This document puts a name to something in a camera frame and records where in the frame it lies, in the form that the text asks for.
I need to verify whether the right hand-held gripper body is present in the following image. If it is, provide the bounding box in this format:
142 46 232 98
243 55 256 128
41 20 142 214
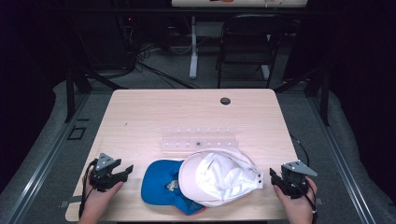
279 160 318 200

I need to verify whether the black metal stand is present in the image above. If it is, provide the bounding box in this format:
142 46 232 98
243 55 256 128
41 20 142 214
64 65 129 123
274 66 331 127

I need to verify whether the black tape square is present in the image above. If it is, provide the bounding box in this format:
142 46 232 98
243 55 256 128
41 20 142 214
66 125 87 141

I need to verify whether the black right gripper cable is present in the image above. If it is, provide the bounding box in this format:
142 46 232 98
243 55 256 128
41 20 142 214
289 133 319 218

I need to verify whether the black folding chair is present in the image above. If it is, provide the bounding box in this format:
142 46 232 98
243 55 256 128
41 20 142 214
216 12 292 89

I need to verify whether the white desk top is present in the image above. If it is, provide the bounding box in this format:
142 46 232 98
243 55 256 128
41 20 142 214
171 0 308 8

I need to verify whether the white cap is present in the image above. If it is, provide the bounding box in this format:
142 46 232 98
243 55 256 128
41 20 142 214
177 148 265 208

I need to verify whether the person's left hand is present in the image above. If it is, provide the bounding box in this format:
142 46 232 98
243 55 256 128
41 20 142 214
81 176 124 217

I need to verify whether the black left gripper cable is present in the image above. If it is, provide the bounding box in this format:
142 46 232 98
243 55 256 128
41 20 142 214
78 159 98 218

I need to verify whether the grey tape strip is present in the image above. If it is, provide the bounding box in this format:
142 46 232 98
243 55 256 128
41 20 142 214
58 195 83 209

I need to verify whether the blue cap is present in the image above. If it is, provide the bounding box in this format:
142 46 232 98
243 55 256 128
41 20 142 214
140 159 207 217

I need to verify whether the clear acrylic rack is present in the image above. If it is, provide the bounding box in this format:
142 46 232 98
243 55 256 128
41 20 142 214
160 125 239 154

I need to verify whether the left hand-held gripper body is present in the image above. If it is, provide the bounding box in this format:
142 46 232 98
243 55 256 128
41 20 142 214
89 152 129 192

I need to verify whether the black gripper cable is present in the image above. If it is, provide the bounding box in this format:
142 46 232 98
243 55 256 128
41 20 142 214
289 133 319 218
78 159 98 218

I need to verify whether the person's right hand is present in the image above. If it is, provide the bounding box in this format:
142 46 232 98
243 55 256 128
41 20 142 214
274 176 318 220

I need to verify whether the aluminium floor rail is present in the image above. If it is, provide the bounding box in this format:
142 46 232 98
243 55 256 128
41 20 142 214
3 92 92 224
306 92 378 224

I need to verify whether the white desk leg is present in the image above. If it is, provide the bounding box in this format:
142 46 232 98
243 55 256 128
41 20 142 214
189 16 200 80

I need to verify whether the bundle of black floor cables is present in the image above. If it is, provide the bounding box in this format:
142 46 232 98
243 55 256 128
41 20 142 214
116 13 200 90

